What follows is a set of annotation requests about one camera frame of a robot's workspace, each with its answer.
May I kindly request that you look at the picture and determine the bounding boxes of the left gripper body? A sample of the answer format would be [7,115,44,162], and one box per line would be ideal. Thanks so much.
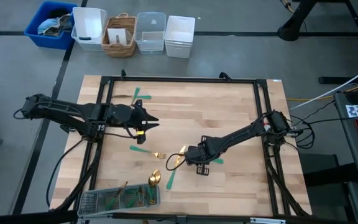
[106,98,151,146]

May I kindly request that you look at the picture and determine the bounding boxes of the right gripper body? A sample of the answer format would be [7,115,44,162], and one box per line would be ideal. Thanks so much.
[185,135,226,177]

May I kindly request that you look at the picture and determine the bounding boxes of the gold spoon green handle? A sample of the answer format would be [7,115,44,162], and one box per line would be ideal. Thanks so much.
[147,175,158,205]
[131,86,141,106]
[149,169,162,203]

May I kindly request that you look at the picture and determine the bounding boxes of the wicker basket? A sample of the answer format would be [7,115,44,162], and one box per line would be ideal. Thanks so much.
[101,12,137,58]

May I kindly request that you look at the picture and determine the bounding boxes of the clear plastic bin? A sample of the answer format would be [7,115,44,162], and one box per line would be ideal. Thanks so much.
[134,11,167,55]

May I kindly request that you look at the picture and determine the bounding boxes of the stacked white plastic bins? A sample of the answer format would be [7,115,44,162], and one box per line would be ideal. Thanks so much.
[163,15,196,59]

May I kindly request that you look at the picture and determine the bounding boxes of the tall white plastic bin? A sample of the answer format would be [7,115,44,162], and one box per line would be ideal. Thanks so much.
[71,6,108,52]

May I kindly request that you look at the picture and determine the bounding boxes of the white card box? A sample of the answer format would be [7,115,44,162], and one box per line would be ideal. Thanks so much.
[107,27,129,45]

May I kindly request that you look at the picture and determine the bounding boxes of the grey mesh cutlery caddy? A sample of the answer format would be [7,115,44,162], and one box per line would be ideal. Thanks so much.
[76,182,162,218]

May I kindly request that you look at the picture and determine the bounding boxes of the pile of clothes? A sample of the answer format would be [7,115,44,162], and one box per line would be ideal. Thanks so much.
[37,8,74,38]

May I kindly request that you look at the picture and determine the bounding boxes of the blue plastic bin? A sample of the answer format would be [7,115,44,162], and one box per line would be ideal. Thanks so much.
[23,0,79,50]

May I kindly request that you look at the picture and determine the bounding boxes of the black furniture piece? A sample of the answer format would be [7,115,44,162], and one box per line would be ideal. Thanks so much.
[299,152,358,224]

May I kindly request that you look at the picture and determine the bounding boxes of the black crossbar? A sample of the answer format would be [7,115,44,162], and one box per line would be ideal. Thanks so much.
[0,210,358,224]

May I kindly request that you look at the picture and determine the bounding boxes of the black floor stand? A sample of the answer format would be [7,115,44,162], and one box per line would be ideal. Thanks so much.
[277,0,358,85]

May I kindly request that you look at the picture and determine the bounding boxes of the black workstation desk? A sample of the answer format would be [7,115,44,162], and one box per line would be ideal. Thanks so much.
[333,86,358,189]

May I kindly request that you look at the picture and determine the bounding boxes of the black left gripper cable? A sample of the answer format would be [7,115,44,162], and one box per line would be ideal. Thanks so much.
[103,119,141,139]

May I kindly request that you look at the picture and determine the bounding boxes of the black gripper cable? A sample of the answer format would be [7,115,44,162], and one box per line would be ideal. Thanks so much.
[103,119,141,139]
[165,152,188,172]

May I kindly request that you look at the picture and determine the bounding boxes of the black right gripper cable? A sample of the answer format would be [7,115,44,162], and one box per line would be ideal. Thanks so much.
[165,152,188,172]

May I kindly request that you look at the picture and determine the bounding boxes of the black aluminium table frame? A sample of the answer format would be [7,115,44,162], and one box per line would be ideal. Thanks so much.
[54,70,312,218]

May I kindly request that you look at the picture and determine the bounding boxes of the black floor cable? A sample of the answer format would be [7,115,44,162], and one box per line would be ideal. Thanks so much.
[45,138,85,208]

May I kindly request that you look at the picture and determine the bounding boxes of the black cable bundle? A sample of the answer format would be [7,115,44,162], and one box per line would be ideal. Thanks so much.
[286,100,336,151]

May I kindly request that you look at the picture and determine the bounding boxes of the yellow cable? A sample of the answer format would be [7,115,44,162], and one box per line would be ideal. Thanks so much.
[286,77,358,102]

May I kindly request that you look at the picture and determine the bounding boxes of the white cable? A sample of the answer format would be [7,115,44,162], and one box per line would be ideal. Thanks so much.
[289,60,358,110]

